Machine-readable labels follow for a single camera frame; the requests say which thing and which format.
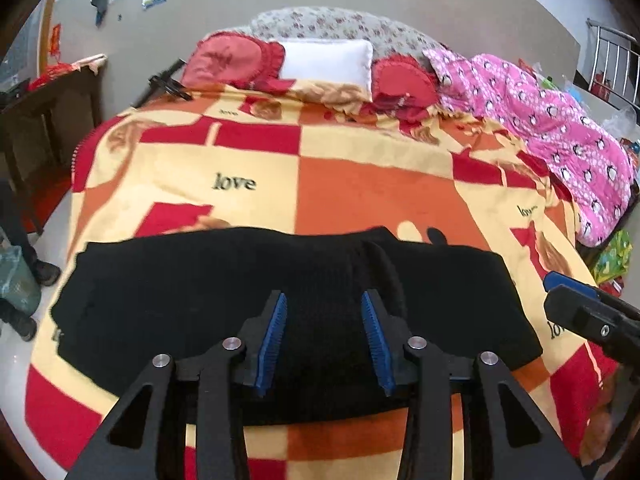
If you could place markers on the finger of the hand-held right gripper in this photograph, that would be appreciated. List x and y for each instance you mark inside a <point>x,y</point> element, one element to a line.
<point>590,317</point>
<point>560,279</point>

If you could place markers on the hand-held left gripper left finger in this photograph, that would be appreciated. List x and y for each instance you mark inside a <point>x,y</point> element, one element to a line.
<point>270,345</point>

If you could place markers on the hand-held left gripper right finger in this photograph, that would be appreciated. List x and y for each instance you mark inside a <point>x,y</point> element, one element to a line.
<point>377,345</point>

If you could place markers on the black pants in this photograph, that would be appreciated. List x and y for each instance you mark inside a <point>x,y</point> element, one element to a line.
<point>175,285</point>

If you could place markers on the green patterned bag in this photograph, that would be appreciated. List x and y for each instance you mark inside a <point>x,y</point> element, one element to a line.
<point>617,255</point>

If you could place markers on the pink penguin print quilt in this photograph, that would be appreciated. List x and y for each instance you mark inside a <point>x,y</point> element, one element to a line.
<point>550,125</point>

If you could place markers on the red and yellow printed blanket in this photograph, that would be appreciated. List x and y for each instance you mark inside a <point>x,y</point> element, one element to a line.
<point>350,185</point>

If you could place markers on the clear plastic bag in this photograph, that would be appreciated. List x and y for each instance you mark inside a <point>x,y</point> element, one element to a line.
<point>617,122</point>

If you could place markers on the red container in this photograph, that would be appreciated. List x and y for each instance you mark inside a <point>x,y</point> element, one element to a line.
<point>602,85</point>

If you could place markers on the metal stair railing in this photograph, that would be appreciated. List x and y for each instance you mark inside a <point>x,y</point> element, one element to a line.
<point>607,55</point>

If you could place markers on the red heart cushion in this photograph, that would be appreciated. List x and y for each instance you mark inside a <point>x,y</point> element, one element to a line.
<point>225,60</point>
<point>400,80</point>

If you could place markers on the black tripod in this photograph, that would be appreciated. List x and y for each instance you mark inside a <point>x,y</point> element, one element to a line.
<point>167,85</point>

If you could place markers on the white pillow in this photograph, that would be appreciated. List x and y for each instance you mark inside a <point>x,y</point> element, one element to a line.
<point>325,60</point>

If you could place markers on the floral padded headboard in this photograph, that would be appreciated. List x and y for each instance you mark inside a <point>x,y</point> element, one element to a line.
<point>340,22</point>

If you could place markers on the dark wooden table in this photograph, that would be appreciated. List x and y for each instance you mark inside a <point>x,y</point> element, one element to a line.
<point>50,105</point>

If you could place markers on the pale cloth on table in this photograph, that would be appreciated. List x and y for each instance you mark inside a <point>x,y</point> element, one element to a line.
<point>90,62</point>

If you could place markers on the red cloth items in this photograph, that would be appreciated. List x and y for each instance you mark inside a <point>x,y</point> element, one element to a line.
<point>50,76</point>

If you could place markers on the red wall decoration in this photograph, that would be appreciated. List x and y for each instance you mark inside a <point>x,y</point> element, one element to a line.
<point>55,40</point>

